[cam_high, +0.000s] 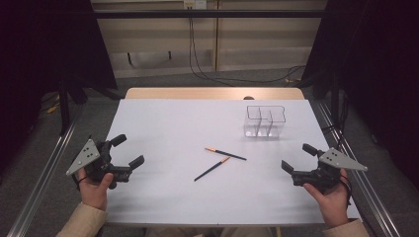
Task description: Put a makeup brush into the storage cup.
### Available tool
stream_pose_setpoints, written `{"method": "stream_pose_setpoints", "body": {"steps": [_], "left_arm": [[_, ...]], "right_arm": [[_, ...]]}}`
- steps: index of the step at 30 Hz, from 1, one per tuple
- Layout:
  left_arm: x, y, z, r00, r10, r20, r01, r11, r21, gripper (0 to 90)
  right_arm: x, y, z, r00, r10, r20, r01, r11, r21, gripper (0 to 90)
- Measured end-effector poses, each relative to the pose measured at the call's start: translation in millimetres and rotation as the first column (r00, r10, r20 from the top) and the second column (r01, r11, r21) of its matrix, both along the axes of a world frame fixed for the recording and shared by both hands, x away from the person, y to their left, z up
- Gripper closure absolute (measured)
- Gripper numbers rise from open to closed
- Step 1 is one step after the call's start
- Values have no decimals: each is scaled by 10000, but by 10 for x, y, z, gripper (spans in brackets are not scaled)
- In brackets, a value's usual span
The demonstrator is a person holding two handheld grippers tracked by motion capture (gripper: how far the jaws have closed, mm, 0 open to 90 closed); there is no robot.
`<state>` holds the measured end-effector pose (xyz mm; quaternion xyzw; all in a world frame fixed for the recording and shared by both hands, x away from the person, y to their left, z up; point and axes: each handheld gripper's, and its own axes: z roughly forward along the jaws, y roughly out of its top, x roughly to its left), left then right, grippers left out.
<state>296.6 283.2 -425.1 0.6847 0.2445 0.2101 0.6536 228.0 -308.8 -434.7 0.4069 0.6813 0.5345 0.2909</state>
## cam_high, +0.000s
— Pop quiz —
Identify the person's left hand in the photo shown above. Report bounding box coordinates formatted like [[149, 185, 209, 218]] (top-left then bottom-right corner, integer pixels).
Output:
[[76, 169, 115, 211]]

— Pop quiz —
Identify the aluminium rail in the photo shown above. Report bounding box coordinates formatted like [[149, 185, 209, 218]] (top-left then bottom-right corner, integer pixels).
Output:
[[6, 104, 87, 237], [311, 98, 402, 237]]

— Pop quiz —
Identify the black curtain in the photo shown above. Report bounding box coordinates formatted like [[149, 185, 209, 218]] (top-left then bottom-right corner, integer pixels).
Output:
[[0, 0, 119, 169], [300, 0, 419, 181]]

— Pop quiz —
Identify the black chopstick with orange end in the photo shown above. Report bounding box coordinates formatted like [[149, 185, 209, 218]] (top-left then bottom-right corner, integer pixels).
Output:
[[204, 146, 248, 162], [193, 156, 232, 183]]

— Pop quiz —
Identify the white table sheet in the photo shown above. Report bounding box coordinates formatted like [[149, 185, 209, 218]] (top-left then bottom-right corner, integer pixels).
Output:
[[105, 98, 362, 227]]

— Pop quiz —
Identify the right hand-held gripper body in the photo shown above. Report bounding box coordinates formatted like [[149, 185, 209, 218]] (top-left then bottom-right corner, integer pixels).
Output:
[[291, 147, 369, 195]]

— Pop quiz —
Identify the white wall socket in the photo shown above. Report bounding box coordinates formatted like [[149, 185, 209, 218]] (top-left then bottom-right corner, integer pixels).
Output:
[[183, 0, 209, 10]]

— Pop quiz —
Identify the black wrist strap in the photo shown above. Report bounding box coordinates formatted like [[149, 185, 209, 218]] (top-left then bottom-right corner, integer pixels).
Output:
[[341, 175, 354, 206], [76, 176, 89, 192]]

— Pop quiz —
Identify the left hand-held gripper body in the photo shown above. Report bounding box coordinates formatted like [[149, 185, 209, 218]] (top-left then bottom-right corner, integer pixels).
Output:
[[65, 138, 132, 191]]

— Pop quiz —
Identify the person's right hand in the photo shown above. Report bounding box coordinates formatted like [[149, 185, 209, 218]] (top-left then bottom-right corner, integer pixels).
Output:
[[302, 169, 352, 229]]

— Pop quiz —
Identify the black metal stand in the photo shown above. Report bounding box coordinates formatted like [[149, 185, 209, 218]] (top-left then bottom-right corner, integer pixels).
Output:
[[57, 78, 72, 136]]

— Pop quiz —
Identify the black metal crossbar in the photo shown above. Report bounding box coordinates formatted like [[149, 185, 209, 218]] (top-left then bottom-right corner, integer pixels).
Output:
[[93, 9, 328, 20]]

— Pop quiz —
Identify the clear plastic divided container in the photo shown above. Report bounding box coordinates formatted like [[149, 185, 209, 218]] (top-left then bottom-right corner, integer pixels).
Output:
[[243, 105, 288, 139]]

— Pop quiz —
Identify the black cable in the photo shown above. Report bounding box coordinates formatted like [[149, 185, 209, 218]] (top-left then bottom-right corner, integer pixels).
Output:
[[190, 16, 238, 88], [188, 16, 308, 88]]

